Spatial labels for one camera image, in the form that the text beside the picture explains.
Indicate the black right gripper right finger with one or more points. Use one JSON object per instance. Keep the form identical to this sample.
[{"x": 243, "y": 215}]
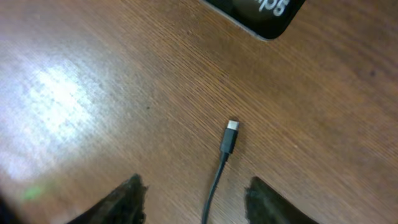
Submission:
[{"x": 264, "y": 205}]

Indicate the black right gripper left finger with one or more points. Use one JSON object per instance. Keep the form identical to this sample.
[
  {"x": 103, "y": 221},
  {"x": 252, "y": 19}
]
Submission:
[{"x": 124, "y": 205}]

